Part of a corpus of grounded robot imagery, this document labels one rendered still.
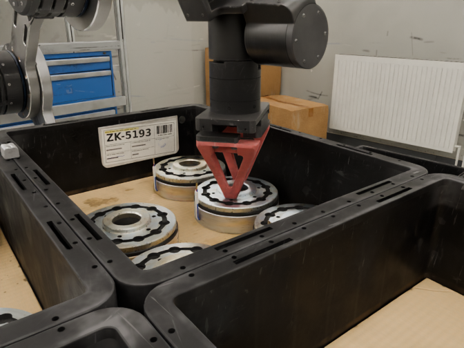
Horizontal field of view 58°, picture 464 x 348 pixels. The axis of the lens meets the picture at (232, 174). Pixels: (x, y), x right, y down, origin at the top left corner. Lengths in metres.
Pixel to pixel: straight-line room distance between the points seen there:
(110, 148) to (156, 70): 3.23
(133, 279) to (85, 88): 2.34
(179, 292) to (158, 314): 0.02
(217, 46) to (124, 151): 0.25
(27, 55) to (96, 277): 1.08
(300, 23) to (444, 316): 0.27
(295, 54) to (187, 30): 3.65
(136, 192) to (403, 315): 0.38
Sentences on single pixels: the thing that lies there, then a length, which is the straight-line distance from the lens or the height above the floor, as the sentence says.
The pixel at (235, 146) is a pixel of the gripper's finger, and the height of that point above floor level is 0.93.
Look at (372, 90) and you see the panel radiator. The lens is 3.44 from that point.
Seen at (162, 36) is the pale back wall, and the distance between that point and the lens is 3.86.
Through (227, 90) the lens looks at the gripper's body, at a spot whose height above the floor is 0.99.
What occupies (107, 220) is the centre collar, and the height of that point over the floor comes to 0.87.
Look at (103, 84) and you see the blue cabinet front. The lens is 2.59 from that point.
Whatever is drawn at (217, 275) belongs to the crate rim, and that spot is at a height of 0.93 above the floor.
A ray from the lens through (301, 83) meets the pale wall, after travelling 3.93.
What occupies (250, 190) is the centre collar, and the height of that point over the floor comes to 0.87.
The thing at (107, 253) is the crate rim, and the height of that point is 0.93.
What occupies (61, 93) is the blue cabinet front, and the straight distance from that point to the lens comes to 2.49.
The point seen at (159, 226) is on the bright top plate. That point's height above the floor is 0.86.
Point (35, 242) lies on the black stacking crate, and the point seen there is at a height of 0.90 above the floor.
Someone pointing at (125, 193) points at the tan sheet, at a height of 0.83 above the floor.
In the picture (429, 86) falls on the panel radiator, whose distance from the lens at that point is 3.28.
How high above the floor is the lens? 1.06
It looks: 21 degrees down
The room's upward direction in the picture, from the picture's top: straight up
